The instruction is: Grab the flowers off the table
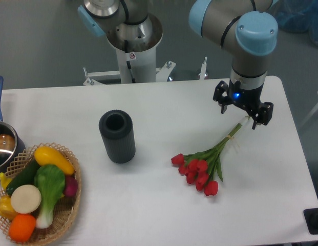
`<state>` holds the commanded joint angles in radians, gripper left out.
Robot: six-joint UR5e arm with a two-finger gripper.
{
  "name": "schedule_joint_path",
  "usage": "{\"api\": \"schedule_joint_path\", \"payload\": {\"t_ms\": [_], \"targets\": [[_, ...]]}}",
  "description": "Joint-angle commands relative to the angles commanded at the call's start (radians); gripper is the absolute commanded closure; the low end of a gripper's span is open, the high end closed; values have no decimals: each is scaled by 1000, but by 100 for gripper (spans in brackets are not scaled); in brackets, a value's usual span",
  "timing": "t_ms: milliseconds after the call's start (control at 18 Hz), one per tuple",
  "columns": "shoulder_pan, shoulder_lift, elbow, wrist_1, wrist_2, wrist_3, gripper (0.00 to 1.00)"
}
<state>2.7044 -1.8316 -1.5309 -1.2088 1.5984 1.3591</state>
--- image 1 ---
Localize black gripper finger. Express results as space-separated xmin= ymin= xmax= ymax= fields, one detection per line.
xmin=251 ymin=102 xmax=273 ymax=130
xmin=213 ymin=80 xmax=233 ymax=114

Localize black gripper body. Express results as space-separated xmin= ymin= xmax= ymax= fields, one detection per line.
xmin=228 ymin=81 xmax=263 ymax=116

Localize red tulip bouquet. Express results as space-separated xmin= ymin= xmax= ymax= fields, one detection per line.
xmin=171 ymin=116 xmax=250 ymax=197

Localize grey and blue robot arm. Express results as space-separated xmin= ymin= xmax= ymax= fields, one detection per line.
xmin=77 ymin=1 xmax=278 ymax=125

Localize blue plastic bag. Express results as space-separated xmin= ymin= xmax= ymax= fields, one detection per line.
xmin=274 ymin=1 xmax=318 ymax=47

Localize dark grey ribbed vase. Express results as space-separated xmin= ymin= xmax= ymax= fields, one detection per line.
xmin=99 ymin=110 xmax=136 ymax=164

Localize black device at table edge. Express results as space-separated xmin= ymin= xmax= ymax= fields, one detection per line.
xmin=303 ymin=208 xmax=318 ymax=235

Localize purple radish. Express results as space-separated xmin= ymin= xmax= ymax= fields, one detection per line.
xmin=63 ymin=176 xmax=78 ymax=197

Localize yellow squash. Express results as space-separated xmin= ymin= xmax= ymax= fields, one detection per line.
xmin=34 ymin=146 xmax=75 ymax=175

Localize green bok choy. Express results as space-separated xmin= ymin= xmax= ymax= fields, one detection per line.
xmin=34 ymin=164 xmax=65 ymax=229

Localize woven wicker basket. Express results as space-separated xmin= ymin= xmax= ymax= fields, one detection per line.
xmin=0 ymin=143 xmax=82 ymax=245

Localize dark green cucumber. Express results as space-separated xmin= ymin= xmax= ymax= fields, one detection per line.
xmin=6 ymin=159 xmax=40 ymax=196

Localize beige round bun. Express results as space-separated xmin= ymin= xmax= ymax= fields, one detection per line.
xmin=11 ymin=184 xmax=41 ymax=214

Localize yellow banana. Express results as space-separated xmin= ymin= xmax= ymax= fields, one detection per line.
xmin=0 ymin=172 xmax=12 ymax=190

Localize orange fruit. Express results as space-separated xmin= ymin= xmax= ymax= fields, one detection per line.
xmin=8 ymin=214 xmax=36 ymax=243

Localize yellow bell pepper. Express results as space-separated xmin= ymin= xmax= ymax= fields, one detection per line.
xmin=0 ymin=195 xmax=18 ymax=220

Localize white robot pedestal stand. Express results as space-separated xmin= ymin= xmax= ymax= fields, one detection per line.
xmin=82 ymin=15 xmax=208 ymax=86

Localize blue handled saucepan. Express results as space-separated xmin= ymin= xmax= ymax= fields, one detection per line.
xmin=0 ymin=76 xmax=25 ymax=173

